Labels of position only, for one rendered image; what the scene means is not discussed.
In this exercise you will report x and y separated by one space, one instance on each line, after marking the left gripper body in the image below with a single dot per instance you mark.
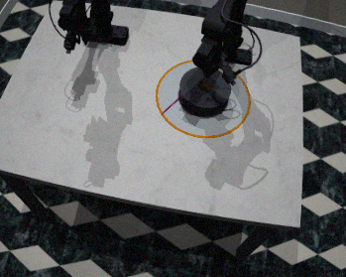
216 63

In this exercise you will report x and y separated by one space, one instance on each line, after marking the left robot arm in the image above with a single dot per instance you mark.
217 31

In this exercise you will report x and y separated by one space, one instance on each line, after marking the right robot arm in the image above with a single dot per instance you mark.
100 10

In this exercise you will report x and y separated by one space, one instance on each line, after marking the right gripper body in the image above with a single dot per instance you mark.
81 27

